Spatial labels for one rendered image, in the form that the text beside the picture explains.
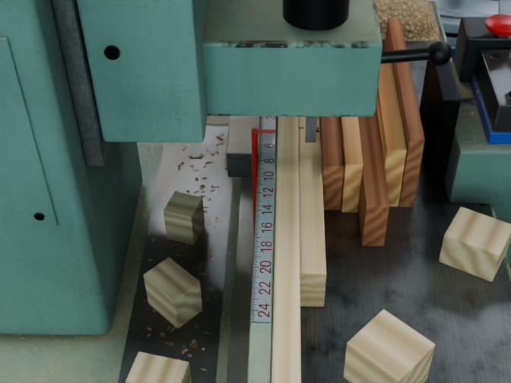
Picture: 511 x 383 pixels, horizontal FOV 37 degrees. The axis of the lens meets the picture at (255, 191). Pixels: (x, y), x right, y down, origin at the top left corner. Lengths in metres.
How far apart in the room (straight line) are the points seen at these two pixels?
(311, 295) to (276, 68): 0.18
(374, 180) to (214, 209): 0.24
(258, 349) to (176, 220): 0.29
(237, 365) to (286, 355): 0.16
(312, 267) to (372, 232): 0.08
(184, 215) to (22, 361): 0.20
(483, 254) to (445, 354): 0.09
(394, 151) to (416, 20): 0.30
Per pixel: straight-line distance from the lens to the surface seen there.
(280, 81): 0.60
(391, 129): 0.67
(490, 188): 0.71
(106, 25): 0.55
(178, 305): 0.71
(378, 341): 0.55
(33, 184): 0.60
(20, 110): 0.55
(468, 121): 0.71
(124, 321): 0.74
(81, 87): 0.58
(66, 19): 0.55
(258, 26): 0.60
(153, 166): 0.89
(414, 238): 0.67
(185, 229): 0.78
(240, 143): 0.84
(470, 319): 0.62
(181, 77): 0.56
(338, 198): 0.68
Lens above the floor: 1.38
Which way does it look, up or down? 43 degrees down
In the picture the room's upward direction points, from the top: 1 degrees counter-clockwise
